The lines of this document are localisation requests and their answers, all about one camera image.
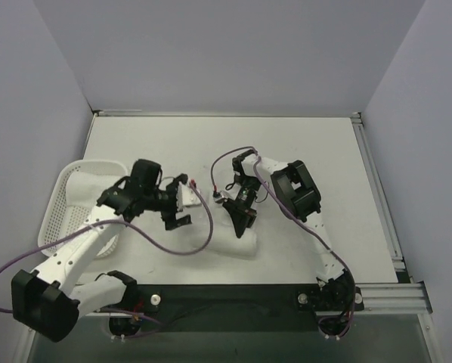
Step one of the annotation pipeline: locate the white perforated plastic basket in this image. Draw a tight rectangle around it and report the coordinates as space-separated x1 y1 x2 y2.
38 160 128 256

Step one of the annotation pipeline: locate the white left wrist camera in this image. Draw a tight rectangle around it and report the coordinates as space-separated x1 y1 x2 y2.
177 184 201 210

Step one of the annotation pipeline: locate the white towel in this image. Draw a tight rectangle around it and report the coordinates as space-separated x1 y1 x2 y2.
185 190 258 259
65 172 120 209

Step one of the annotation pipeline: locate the aluminium front rail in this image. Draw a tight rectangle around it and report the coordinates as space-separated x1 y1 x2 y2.
80 283 432 316

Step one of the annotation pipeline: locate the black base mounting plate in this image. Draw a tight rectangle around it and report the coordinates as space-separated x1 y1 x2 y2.
106 283 364 338

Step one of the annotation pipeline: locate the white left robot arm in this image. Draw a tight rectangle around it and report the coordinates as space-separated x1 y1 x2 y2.
11 159 190 342

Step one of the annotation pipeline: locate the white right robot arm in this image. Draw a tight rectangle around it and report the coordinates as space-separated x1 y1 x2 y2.
213 147 357 310

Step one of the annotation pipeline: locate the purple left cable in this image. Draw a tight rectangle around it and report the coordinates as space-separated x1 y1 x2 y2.
0 181 215 337

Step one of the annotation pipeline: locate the purple cable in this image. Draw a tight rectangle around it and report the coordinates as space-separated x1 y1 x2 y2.
0 181 215 337
209 145 358 340

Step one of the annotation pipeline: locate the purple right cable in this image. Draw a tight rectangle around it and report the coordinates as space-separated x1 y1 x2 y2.
209 145 358 340

